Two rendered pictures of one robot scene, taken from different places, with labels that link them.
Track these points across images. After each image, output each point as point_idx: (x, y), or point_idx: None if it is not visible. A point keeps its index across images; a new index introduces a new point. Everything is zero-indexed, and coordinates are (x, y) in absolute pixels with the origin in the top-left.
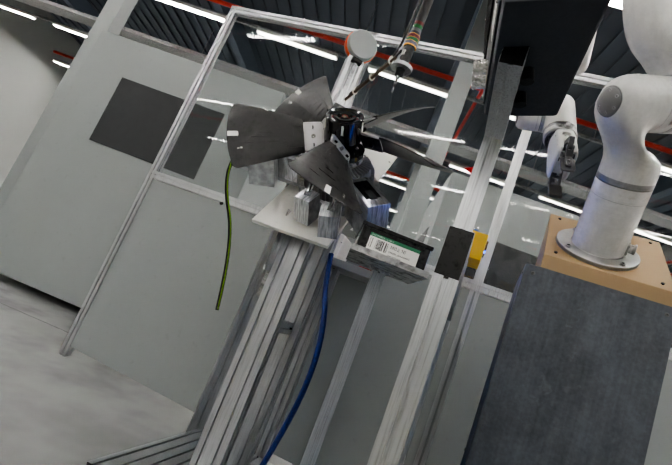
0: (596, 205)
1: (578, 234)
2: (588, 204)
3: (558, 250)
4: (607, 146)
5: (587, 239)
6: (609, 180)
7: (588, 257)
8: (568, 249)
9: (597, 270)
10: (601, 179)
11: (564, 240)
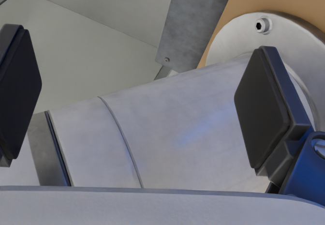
0: (129, 89)
1: (243, 67)
2: (155, 97)
3: None
4: None
5: (219, 62)
6: (34, 113)
7: (227, 40)
8: (254, 15)
9: (213, 32)
10: (46, 120)
11: (295, 48)
